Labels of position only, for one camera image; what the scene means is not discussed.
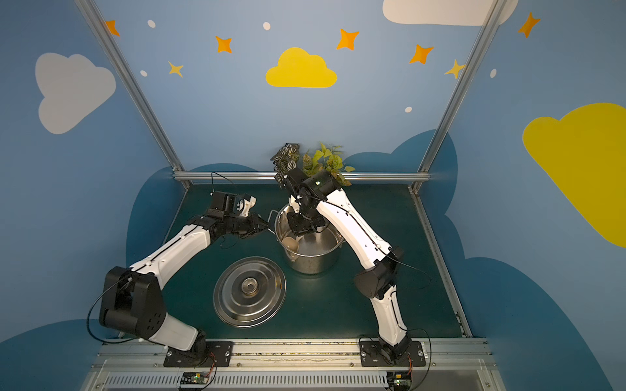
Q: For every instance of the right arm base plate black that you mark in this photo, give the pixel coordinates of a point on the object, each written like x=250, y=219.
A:
x=371, y=355

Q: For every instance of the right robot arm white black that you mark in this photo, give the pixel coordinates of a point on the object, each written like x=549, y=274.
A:
x=318, y=202

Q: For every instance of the right circuit board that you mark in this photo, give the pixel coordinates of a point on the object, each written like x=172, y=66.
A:
x=398, y=381

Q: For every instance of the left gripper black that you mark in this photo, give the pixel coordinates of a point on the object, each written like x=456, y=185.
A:
x=251, y=226

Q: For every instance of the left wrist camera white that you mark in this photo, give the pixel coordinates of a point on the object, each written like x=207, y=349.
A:
x=226, y=204

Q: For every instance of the circuit board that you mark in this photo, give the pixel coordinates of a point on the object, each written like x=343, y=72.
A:
x=398, y=381
x=195, y=378

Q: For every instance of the artificial plant in pot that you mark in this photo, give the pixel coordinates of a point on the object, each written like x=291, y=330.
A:
x=325, y=158

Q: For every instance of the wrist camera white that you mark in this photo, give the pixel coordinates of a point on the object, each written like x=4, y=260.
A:
x=226, y=204
x=294, y=204

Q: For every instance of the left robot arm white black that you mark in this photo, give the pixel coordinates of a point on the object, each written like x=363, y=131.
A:
x=132, y=300

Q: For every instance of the aluminium frame right post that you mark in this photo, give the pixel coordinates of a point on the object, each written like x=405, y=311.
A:
x=494, y=18

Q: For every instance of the beige plastic ladle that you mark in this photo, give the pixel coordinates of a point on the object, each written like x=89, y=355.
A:
x=290, y=244

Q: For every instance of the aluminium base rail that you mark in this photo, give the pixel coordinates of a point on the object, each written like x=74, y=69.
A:
x=298, y=364

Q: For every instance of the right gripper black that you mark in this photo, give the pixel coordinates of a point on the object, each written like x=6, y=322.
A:
x=301, y=223

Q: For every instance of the left circuit board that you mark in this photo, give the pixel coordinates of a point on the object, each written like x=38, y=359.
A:
x=195, y=378

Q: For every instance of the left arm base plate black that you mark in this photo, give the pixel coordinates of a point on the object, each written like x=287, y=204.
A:
x=213, y=352

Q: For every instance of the stainless steel pot lid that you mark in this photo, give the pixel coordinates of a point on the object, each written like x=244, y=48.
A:
x=250, y=292

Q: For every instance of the aluminium frame left post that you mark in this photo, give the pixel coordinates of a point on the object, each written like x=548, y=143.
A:
x=106, y=39

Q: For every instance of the aluminium frame post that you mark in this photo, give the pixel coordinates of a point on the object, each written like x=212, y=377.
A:
x=106, y=39
x=494, y=18

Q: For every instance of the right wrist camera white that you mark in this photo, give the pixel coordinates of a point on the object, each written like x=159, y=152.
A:
x=294, y=204

